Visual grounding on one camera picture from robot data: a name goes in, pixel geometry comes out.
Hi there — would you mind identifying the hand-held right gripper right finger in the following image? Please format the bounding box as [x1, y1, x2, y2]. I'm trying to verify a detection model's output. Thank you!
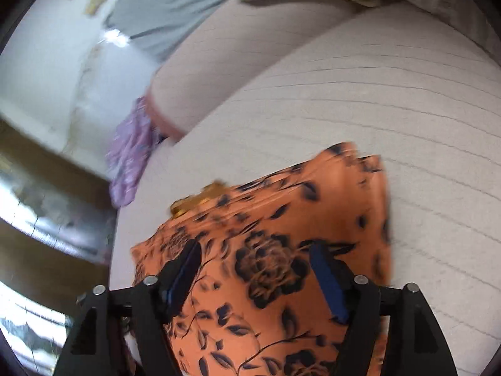
[309, 241, 458, 376]

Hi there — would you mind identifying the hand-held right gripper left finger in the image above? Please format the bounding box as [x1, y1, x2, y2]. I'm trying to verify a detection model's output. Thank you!
[55, 239, 203, 376]

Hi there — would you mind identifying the orange black floral shirt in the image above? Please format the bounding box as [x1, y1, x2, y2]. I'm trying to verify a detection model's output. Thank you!
[131, 142, 394, 376]

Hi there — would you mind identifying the purple floral cloth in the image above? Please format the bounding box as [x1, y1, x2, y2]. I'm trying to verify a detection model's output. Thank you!
[106, 97, 162, 209]

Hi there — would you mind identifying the wooden door with glass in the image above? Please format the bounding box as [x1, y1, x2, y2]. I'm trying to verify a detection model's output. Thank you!
[0, 115, 118, 376]

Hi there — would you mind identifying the pink bolster cushion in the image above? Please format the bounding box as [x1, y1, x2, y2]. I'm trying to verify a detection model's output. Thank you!
[147, 0, 355, 142]

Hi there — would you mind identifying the grey pillow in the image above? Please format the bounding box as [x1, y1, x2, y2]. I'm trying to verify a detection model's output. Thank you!
[105, 0, 251, 64]

